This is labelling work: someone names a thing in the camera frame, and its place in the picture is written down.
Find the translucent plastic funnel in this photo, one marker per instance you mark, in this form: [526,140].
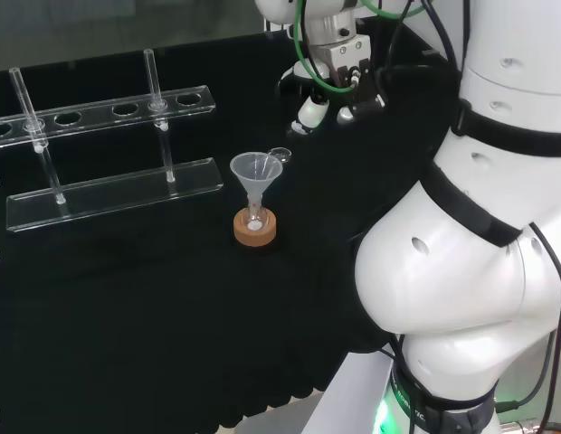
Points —
[255,169]

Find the glass round-bottom flask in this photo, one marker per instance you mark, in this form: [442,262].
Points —
[255,221]

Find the black bench cloth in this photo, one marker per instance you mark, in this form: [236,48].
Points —
[172,316]

